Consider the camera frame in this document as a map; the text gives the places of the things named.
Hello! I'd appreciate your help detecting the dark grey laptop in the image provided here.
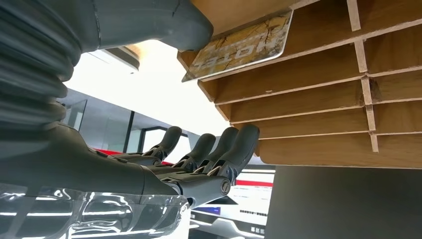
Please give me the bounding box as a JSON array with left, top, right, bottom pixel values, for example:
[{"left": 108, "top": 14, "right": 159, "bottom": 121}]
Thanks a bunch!
[{"left": 263, "top": 165, "right": 422, "bottom": 239}]

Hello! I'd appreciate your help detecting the wooden card organizer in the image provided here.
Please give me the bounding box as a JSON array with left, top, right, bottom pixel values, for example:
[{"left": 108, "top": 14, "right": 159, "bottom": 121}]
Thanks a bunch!
[{"left": 176, "top": 0, "right": 422, "bottom": 169}]

